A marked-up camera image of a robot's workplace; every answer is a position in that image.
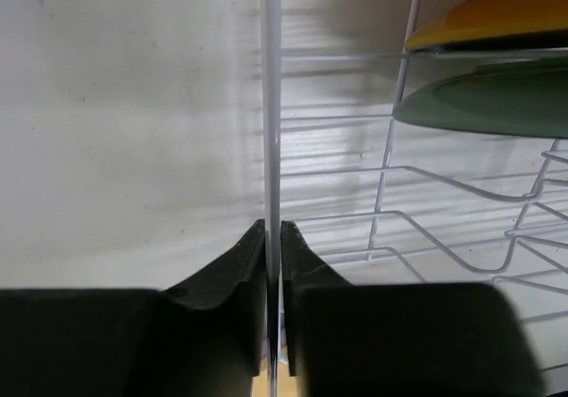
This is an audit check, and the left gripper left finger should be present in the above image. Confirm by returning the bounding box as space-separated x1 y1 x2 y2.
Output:
1 220 266 396

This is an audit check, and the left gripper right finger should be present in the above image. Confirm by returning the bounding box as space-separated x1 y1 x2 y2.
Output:
280 221 544 396

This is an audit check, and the white wire dish rack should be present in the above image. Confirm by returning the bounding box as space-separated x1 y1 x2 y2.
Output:
262 0 567 393

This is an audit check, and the light blue patterned plate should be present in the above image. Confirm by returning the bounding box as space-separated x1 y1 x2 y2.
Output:
392 58 567 139

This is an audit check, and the beige plastic plate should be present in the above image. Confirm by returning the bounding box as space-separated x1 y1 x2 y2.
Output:
251 360 298 397

